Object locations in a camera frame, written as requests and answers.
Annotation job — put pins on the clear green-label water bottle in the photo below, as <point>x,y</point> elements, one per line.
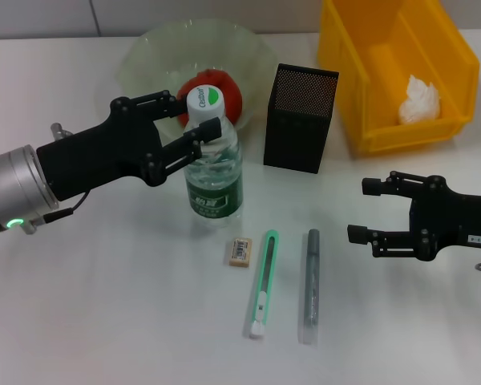
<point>214,180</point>

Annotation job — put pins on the white paper ball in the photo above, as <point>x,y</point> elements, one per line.
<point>419,104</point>

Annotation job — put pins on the yellow plastic storage bin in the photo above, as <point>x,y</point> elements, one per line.
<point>360,80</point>

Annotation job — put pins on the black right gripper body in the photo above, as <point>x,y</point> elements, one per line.
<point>453,220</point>

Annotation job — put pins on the black mesh pen holder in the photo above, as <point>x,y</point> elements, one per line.
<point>296,132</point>

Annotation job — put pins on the beige eraser with barcode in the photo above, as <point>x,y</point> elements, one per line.
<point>239,252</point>

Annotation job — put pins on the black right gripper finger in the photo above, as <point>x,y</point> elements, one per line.
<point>372,187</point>
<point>357,234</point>

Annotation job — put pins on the grey marker pen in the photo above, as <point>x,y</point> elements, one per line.
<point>312,280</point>

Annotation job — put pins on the green wavy glass fruit bowl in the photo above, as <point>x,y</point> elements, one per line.
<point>152,68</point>

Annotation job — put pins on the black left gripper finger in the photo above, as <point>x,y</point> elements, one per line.
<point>164,105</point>
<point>208,130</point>

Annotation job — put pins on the green utility knife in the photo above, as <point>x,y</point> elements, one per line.
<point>264,272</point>

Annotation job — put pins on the orange knitted toy fruit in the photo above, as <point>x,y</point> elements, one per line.
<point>232,96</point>

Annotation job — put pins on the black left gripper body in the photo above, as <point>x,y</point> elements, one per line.
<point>96,156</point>

